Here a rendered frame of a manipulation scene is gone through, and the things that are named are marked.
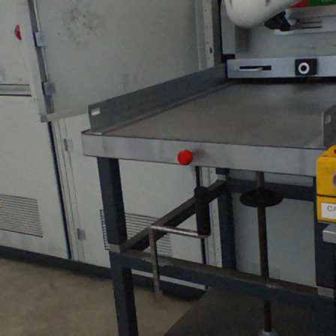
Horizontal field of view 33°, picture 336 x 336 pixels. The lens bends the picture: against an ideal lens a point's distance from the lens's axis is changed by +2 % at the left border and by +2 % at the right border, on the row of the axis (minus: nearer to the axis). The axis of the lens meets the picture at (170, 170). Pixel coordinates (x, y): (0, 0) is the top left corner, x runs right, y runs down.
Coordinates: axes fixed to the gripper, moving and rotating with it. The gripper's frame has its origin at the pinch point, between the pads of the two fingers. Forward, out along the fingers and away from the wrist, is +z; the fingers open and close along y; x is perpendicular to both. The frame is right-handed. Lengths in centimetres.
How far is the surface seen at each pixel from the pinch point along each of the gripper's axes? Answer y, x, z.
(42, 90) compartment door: 36, -48, -41
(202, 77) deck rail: 17.0, -22.3, -2.2
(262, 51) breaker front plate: 3.7, -9.7, 10.3
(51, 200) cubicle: 60, -109, 35
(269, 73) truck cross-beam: 10.1, -6.8, 12.6
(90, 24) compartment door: 13, -44, -33
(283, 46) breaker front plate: 2.6, -2.7, 9.6
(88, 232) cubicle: 70, -90, 42
